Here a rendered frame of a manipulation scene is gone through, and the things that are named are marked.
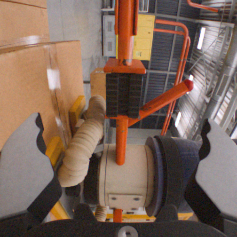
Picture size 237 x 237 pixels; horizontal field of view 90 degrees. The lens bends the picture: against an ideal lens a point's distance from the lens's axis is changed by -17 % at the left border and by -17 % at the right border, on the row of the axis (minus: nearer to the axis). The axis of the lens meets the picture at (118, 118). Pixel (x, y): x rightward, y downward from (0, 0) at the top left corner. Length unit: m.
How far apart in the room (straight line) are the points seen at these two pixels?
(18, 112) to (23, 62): 0.06
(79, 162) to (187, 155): 0.24
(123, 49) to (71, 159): 0.17
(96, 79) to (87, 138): 1.85
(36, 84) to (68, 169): 0.13
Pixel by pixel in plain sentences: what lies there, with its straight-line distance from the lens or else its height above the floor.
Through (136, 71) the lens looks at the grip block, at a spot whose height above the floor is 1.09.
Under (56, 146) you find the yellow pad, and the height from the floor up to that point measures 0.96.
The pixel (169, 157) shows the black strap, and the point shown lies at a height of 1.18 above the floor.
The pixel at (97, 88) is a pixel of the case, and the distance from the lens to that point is 2.08.
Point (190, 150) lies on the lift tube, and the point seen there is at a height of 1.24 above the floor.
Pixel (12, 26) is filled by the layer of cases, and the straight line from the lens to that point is 0.84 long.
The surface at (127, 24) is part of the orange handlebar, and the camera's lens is 0.21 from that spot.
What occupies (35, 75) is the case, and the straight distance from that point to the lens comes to 0.23.
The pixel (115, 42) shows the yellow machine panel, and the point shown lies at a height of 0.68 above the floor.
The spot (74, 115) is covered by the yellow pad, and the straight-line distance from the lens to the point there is 0.35.
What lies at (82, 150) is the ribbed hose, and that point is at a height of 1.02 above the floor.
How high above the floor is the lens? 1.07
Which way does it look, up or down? 1 degrees down
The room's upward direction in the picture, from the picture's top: 92 degrees clockwise
